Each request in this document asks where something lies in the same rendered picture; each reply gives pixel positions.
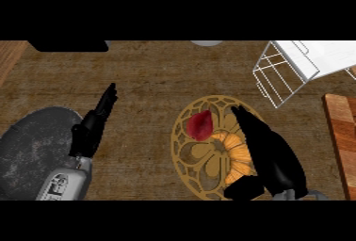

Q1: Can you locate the dark grey round mat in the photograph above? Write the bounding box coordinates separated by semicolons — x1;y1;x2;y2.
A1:
0;105;85;201

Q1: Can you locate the brown wooden cutting board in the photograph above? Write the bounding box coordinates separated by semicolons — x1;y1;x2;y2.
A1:
320;93;356;201

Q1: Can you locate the black appliance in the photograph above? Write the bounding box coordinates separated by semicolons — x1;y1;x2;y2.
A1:
26;40;109;53

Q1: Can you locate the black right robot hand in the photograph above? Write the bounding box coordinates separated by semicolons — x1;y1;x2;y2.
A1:
222;105;309;201

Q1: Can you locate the pale grey round object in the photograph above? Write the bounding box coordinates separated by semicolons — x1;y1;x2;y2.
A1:
188;40;225;47

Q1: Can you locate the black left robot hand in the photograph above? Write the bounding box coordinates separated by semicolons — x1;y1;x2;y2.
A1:
67;82;119;159

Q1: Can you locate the brown wooden panel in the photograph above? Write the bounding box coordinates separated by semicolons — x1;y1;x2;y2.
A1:
0;40;30;88

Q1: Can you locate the white wire tiered shelf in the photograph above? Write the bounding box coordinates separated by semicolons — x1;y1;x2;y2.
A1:
250;40;356;109

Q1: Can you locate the dark red sweet potato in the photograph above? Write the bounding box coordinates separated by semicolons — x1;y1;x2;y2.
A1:
184;109;215;142

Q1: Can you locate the orange croissant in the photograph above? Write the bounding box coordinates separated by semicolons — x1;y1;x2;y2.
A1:
208;131;256;186

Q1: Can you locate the golden oval openwork placemat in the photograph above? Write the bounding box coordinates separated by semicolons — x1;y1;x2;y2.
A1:
171;94;267;201

